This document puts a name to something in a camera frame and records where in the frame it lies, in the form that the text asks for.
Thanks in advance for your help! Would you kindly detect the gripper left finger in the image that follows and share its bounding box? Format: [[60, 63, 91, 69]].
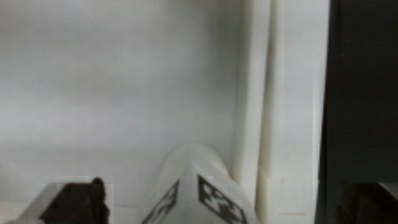
[[20, 178, 111, 224]]

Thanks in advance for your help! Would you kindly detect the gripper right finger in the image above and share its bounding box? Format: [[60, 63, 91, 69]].
[[337, 182, 398, 224]]

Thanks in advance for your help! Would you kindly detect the white table leg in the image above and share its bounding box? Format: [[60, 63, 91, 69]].
[[138, 144, 260, 224]]

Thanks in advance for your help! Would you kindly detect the white square table top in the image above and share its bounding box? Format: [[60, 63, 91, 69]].
[[0, 0, 331, 224]]

